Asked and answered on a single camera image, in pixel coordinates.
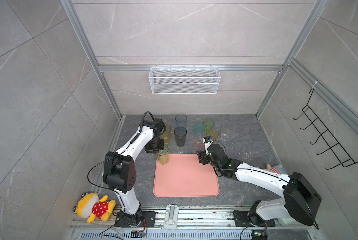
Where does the tall blue glass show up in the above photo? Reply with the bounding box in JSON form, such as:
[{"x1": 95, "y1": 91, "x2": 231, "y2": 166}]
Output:
[{"x1": 175, "y1": 114, "x2": 188, "y2": 128}]

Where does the short yellow glass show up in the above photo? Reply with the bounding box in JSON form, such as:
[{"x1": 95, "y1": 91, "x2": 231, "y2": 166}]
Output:
[{"x1": 206, "y1": 129, "x2": 219, "y2": 141}]

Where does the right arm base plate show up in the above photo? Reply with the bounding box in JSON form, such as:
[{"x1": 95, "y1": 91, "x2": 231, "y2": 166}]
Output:
[{"x1": 232, "y1": 210, "x2": 275, "y2": 228}]

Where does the yellow plush toy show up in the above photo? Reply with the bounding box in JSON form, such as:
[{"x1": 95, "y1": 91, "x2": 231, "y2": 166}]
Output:
[{"x1": 73, "y1": 193, "x2": 116, "y2": 223}]

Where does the pink tray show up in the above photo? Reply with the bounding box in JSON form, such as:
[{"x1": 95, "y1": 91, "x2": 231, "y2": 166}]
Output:
[{"x1": 153, "y1": 154, "x2": 220, "y2": 198}]

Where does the tall yellow glass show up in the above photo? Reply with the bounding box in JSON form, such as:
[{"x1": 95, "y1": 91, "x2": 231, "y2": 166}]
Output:
[{"x1": 160, "y1": 124, "x2": 172, "y2": 145}]

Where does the black wall hook rack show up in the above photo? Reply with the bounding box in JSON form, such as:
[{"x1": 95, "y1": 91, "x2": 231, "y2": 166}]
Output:
[{"x1": 292, "y1": 89, "x2": 358, "y2": 170}]

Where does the white clamp on rail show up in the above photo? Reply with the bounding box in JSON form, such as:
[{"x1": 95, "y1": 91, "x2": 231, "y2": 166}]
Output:
[{"x1": 163, "y1": 204, "x2": 179, "y2": 230}]

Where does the tall green glass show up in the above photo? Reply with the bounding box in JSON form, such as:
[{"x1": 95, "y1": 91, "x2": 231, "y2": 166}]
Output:
[{"x1": 156, "y1": 144, "x2": 169, "y2": 165}]

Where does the short green glass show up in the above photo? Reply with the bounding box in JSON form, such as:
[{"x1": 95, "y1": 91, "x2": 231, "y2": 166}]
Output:
[{"x1": 203, "y1": 118, "x2": 215, "y2": 131}]

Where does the tall dark grey glass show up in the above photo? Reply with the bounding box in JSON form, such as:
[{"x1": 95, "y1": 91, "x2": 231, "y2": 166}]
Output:
[{"x1": 174, "y1": 126, "x2": 187, "y2": 147}]

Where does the clear glass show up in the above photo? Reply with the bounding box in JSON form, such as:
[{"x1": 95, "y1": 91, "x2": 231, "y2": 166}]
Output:
[{"x1": 221, "y1": 121, "x2": 236, "y2": 141}]

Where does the pink glass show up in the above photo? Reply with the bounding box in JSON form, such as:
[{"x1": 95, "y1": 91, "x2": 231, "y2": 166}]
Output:
[{"x1": 193, "y1": 134, "x2": 204, "y2": 150}]

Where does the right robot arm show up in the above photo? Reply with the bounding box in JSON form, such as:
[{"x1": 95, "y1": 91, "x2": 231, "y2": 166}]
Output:
[{"x1": 197, "y1": 137, "x2": 322, "y2": 229}]

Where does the white wire basket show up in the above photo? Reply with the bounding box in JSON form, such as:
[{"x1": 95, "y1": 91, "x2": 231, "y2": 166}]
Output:
[{"x1": 149, "y1": 67, "x2": 221, "y2": 95}]

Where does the doll plush toy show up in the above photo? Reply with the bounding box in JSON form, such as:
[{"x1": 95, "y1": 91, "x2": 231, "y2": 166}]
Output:
[{"x1": 262, "y1": 164, "x2": 286, "y2": 175}]

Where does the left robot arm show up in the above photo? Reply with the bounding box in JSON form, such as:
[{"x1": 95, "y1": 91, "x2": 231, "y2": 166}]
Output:
[{"x1": 102, "y1": 112, "x2": 166, "y2": 227}]

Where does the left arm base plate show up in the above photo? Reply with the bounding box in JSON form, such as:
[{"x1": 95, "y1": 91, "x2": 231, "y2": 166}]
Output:
[{"x1": 115, "y1": 211, "x2": 156, "y2": 228}]

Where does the teal dimpled glass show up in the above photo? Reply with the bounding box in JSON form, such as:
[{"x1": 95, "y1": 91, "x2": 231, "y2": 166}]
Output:
[{"x1": 193, "y1": 122, "x2": 206, "y2": 135}]

